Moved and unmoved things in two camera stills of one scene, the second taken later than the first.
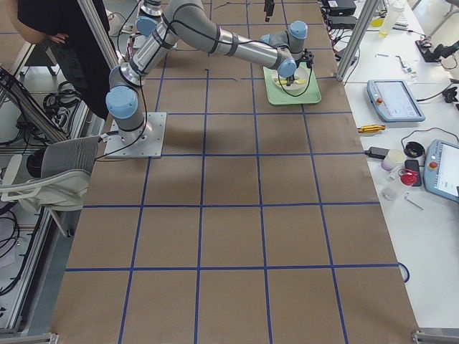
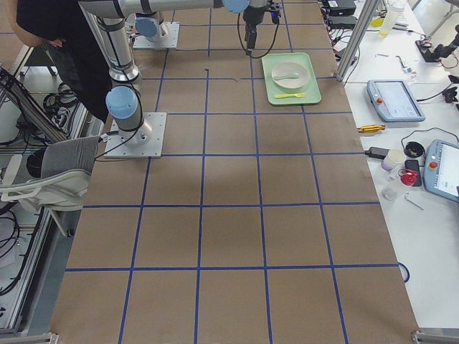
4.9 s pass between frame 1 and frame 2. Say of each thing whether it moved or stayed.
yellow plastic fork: moved
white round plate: stayed
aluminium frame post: stayed
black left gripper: moved
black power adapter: stayed
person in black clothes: stayed
